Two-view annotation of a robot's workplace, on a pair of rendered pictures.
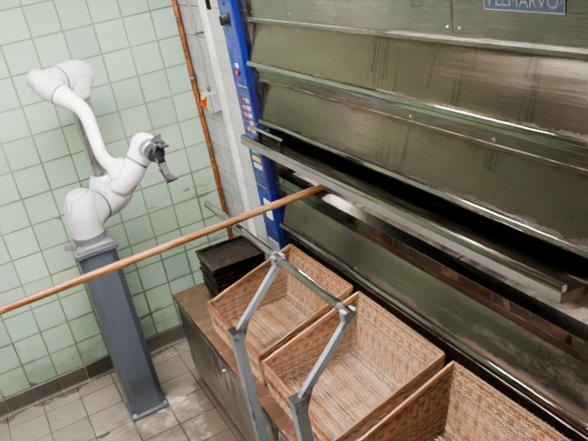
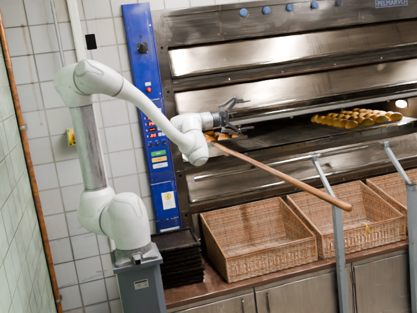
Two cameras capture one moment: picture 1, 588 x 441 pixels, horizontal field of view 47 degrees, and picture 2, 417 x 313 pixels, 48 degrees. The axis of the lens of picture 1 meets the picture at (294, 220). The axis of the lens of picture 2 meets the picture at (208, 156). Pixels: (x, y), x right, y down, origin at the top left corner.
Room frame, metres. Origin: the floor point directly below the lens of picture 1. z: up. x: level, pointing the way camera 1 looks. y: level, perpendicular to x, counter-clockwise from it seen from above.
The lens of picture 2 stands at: (2.30, 2.81, 1.78)
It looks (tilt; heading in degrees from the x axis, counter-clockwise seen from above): 11 degrees down; 280
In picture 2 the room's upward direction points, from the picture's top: 7 degrees counter-clockwise
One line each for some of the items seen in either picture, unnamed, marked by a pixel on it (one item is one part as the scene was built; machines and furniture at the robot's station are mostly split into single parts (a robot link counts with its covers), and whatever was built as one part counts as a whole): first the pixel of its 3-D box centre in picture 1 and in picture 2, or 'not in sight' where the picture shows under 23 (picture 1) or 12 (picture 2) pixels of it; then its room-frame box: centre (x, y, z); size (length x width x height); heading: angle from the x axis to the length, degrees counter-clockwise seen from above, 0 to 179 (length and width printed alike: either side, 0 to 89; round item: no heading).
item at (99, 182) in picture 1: (94, 139); (87, 151); (3.18, 0.87, 1.46); 0.22 x 0.16 x 0.77; 148
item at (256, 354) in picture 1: (278, 309); (256, 236); (2.54, 0.14, 0.72); 0.56 x 0.49 x 0.28; 24
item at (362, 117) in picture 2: not in sight; (354, 117); (1.76, -0.97, 1.21); 0.61 x 0.48 x 0.06; 114
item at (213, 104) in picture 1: (211, 101); (76, 135); (3.48, 0.31, 1.46); 0.10 x 0.07 x 0.10; 24
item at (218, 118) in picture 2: (157, 154); (219, 118); (2.62, 0.49, 1.49); 0.09 x 0.07 x 0.08; 23
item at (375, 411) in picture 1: (349, 374); (343, 216); (2.00, -0.09, 0.72); 0.56 x 0.49 x 0.28; 23
